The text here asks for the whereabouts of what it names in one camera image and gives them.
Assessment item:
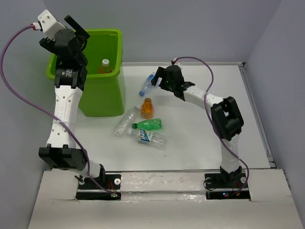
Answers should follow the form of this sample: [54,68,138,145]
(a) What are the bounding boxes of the small orange juice bottle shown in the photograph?
[141,98,153,119]

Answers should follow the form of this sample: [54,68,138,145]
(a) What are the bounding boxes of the tall orange drink bottle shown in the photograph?
[98,59,113,74]

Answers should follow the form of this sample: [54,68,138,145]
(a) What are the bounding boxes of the green plastic bottle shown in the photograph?
[132,118,162,131]

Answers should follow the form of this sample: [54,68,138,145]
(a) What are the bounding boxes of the clear bottle blue white label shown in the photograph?
[130,129,166,149]

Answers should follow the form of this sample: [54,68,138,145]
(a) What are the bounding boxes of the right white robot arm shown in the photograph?
[151,65,247,191]

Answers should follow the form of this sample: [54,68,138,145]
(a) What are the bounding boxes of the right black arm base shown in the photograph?
[203,173,251,200]

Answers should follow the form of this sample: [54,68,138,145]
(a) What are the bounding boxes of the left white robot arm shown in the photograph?
[38,10,106,188]

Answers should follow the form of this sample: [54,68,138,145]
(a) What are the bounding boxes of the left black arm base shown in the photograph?
[74,173,122,201]

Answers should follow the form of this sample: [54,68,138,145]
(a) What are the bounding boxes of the green plastic bin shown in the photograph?
[47,29,125,117]

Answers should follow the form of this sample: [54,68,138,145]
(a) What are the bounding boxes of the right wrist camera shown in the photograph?
[171,58,183,70]

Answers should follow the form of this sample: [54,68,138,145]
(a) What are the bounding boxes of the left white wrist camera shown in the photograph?
[31,10,66,41]

